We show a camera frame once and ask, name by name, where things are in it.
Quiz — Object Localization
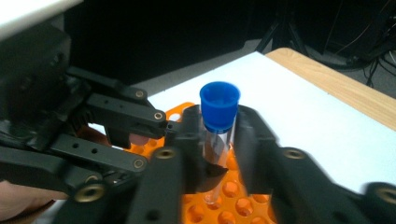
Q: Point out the black tripod stand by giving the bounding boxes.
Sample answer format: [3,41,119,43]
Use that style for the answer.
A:
[255,12,312,54]

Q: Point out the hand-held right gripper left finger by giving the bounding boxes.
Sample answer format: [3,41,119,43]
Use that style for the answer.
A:
[125,105,207,224]

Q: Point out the orange plastic test tube rack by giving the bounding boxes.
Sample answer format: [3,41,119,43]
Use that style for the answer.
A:
[124,102,278,224]

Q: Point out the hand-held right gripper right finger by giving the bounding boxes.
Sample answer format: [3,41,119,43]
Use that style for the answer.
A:
[233,105,368,224]

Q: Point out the blue-capped glass test tube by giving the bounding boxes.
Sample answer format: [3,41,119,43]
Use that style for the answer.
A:
[199,81,242,203]

